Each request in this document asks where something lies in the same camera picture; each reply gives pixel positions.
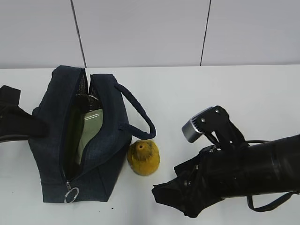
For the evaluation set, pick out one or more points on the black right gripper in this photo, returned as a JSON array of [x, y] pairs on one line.
[[204, 180]]

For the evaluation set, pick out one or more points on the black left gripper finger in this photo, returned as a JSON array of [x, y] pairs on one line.
[[15, 123]]

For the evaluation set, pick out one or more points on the yellow papaya half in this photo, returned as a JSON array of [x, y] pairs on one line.
[[143, 157]]

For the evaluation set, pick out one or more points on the dark blue zippered lunch bag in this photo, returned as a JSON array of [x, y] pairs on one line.
[[103, 156]]

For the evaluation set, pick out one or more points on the green lidded glass container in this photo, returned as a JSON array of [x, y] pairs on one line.
[[92, 123]]

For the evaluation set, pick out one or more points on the green cucumber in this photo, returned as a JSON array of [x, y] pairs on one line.
[[74, 133]]

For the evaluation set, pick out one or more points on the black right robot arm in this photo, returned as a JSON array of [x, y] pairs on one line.
[[266, 174]]

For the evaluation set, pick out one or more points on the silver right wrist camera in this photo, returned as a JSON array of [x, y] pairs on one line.
[[200, 124]]

